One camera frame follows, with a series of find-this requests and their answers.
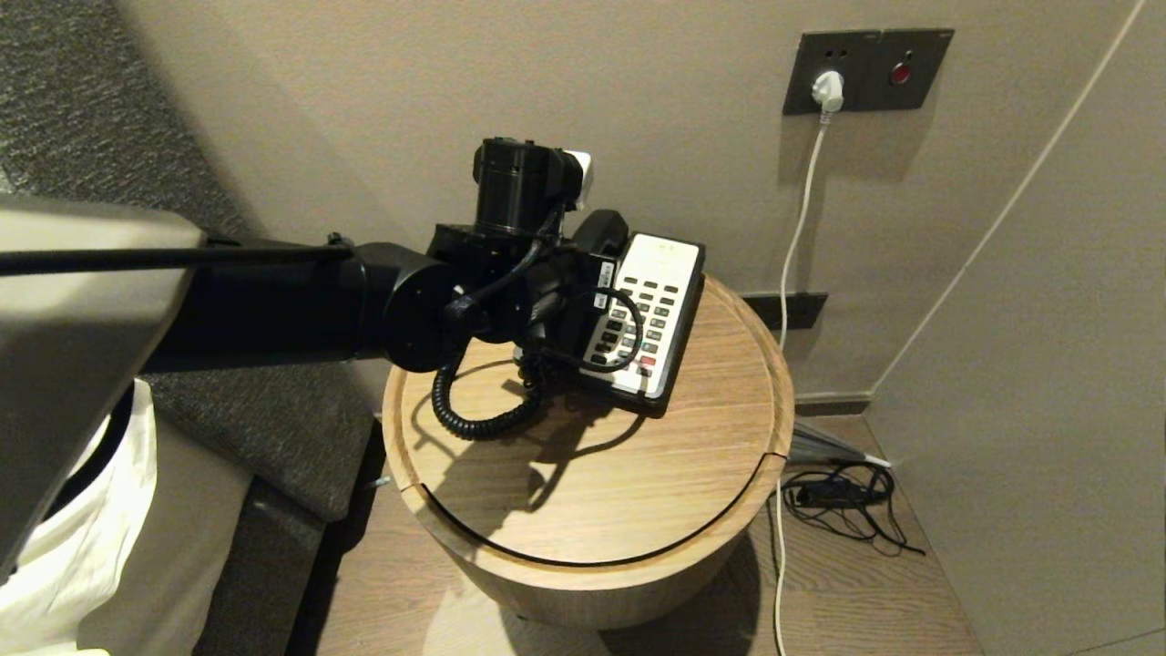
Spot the small dark wall outlet plate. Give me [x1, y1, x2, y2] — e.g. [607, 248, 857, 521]
[742, 292, 828, 332]

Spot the braided left wrist camera cable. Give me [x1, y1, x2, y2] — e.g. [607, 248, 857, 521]
[446, 205, 567, 321]

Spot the white power cable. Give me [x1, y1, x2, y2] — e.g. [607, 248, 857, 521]
[772, 114, 830, 656]

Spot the black telephone handset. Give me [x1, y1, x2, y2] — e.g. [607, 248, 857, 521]
[519, 210, 631, 374]

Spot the white power plug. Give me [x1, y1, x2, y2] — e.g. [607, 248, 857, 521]
[812, 71, 846, 118]

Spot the grey fabric headboard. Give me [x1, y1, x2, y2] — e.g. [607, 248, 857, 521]
[0, 0, 376, 522]

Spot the dark grey bed frame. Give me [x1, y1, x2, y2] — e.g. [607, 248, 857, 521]
[191, 477, 327, 656]

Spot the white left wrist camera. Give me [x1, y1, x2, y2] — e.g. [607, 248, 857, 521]
[560, 150, 596, 211]

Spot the beige mattress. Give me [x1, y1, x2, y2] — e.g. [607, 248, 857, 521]
[77, 417, 254, 656]

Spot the grey wall socket panel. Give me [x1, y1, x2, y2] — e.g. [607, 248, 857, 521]
[783, 28, 956, 116]

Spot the black phone cord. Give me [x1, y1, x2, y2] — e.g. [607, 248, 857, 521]
[431, 351, 549, 442]

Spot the black tangled floor cable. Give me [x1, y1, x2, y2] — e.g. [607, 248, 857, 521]
[781, 463, 926, 558]

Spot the white bed linen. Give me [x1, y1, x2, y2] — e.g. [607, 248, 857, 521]
[0, 378, 159, 656]

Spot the round wooden side table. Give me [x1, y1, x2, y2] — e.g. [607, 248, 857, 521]
[381, 264, 795, 631]

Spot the black left gripper loop cable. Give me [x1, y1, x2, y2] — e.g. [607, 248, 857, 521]
[554, 289, 646, 374]

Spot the black and white telephone base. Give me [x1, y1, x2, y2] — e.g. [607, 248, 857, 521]
[515, 232, 708, 419]

